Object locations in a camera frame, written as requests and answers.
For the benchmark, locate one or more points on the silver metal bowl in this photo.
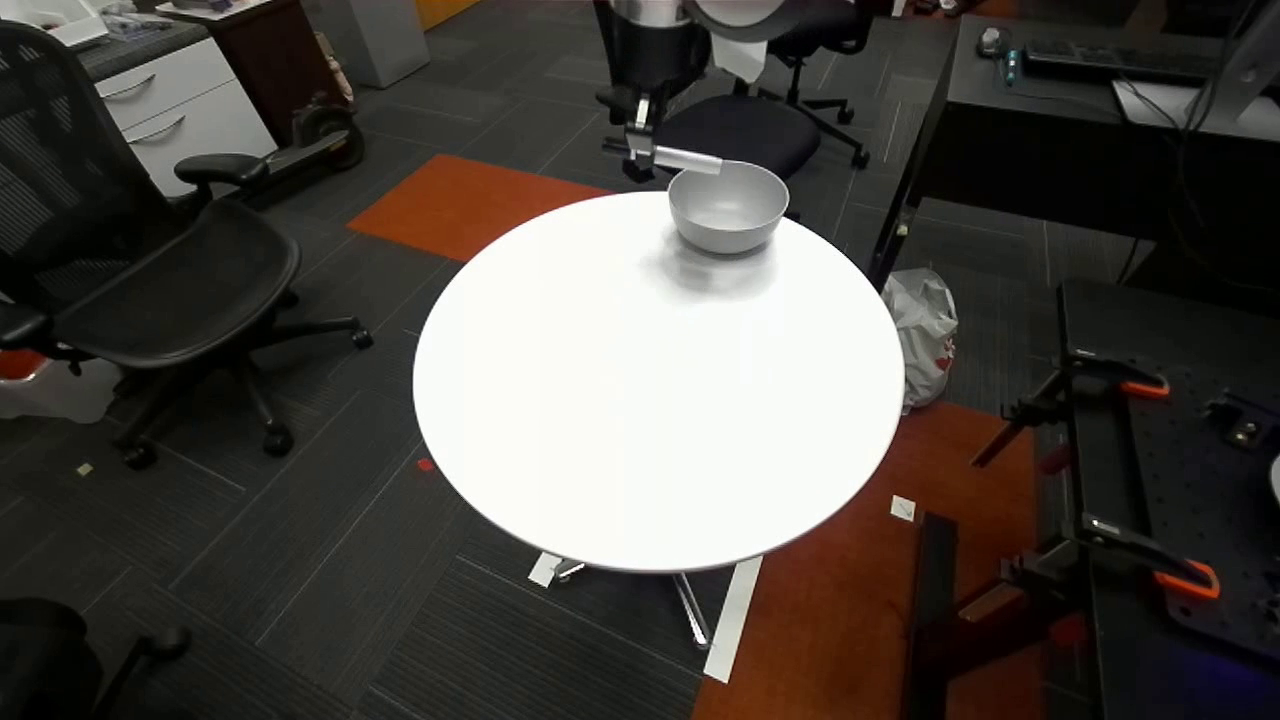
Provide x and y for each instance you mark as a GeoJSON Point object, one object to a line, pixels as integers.
{"type": "Point", "coordinates": [730, 211]}

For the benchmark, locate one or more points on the black office desk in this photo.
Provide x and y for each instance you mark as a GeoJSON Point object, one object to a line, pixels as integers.
{"type": "Point", "coordinates": [1181, 166]}

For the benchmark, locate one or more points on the round white table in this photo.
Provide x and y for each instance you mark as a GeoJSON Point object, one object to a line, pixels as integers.
{"type": "Point", "coordinates": [619, 401]}

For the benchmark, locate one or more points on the black keyboard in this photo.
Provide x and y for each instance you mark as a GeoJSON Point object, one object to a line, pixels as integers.
{"type": "Point", "coordinates": [1116, 58]}

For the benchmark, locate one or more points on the black padded office chair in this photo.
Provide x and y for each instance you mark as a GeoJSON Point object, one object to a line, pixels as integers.
{"type": "Point", "coordinates": [719, 76]}

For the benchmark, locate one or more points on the small white paper scrap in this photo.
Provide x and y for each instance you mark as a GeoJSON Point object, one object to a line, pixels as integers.
{"type": "Point", "coordinates": [903, 511]}

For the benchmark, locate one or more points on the white plastic bag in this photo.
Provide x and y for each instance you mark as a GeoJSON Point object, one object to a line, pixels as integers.
{"type": "Point", "coordinates": [926, 320]}

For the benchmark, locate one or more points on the white drawer cabinet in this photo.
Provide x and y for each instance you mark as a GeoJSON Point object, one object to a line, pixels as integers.
{"type": "Point", "coordinates": [175, 95]}

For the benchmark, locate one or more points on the black mesh office chair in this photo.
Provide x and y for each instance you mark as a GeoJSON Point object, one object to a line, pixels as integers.
{"type": "Point", "coordinates": [99, 267]}

